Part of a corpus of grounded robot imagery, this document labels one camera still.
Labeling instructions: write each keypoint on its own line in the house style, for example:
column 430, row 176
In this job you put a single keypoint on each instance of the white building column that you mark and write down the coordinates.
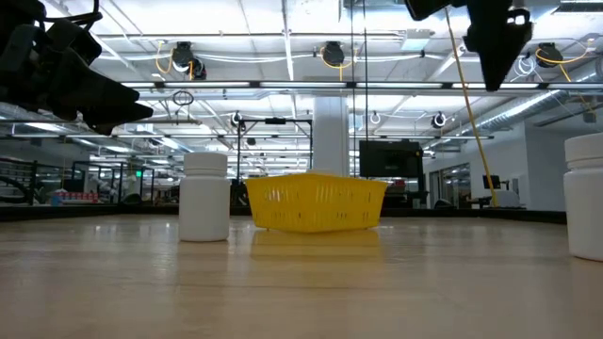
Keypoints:
column 331, row 136

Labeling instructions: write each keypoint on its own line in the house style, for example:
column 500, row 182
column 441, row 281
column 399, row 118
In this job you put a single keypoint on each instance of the silver ventilation duct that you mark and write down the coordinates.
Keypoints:
column 513, row 113

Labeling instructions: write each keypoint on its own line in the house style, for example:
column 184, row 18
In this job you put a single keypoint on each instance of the yellow plastic basket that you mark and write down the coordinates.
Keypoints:
column 314, row 205

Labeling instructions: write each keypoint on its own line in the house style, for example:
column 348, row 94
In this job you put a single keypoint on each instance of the black aluminium table frame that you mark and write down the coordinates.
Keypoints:
column 94, row 213

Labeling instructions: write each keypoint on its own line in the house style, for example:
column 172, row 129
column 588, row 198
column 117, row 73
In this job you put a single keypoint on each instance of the black monitor screen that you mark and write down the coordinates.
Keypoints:
column 391, row 159

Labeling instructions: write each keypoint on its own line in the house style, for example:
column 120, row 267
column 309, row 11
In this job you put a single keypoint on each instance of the long ceiling light strip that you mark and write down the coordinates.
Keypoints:
column 301, row 85

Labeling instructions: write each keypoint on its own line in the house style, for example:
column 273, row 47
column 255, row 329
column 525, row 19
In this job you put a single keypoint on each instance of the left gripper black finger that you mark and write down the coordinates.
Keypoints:
column 125, row 117
column 94, row 89

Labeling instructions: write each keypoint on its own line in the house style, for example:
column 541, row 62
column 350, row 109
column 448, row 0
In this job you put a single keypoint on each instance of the black background rig frame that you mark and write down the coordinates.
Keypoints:
column 239, row 155

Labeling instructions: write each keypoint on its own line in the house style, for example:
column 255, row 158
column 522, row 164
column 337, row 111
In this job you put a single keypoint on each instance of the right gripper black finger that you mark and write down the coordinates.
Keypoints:
column 428, row 7
column 497, row 47

